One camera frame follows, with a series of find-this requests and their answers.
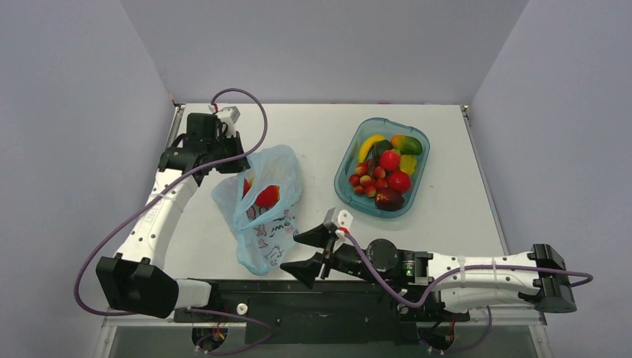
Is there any yellow fake banana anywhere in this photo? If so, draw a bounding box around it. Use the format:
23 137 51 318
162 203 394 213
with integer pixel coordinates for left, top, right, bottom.
358 134 386 163

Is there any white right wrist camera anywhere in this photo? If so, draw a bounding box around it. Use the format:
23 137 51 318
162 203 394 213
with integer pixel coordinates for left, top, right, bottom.
323 207 354 242

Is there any light blue plastic bag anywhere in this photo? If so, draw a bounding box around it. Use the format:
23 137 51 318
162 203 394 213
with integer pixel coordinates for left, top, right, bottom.
211 145 303 276

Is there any fake cherry bunch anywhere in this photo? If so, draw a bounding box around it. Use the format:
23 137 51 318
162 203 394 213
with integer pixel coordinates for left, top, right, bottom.
348 161 388 198

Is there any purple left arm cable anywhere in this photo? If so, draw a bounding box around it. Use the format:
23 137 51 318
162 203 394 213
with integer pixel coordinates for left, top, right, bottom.
74 88 269 317

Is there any green orange fake mango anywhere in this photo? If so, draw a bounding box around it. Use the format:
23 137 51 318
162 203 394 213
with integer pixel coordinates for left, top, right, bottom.
391 135 423 156

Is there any yellow fake starfruit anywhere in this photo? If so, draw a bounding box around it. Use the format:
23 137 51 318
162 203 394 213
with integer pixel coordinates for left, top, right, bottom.
399 154 417 177

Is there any small red fake fruit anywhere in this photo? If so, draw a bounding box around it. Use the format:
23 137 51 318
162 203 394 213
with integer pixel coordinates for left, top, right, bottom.
242 179 252 197

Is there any red fake apple from bag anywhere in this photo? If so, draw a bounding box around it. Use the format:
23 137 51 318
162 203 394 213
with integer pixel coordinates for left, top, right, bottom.
255 185 280 208

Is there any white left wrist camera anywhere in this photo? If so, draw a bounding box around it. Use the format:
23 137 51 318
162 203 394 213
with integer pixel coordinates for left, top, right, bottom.
215 106 241 125

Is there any teal plastic fruit tray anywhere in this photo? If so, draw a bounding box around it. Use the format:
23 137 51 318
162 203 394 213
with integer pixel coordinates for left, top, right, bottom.
334 118 430 219

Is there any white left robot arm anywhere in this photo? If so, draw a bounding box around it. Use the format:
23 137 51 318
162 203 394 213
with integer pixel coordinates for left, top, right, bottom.
95 107 250 321

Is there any red fake strawberry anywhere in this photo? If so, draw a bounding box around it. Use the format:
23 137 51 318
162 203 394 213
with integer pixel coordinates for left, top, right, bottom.
379 150 401 172

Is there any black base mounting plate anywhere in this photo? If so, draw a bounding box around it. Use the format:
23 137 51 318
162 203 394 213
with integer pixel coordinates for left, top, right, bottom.
174 280 476 345

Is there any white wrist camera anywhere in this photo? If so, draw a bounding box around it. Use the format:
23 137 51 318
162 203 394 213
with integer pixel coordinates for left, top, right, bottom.
215 106 241 125
323 207 354 242

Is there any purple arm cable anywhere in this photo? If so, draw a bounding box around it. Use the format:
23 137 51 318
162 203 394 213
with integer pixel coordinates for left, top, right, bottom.
341 229 594 310
74 88 269 317

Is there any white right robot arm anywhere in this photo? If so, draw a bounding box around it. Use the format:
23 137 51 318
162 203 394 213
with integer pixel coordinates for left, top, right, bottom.
280 224 577 318

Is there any dark red fake fruit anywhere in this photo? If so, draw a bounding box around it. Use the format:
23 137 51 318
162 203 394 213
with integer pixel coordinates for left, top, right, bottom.
374 188 405 212

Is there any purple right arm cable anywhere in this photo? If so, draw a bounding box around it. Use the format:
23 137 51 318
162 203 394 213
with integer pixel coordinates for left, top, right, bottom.
341 229 594 310

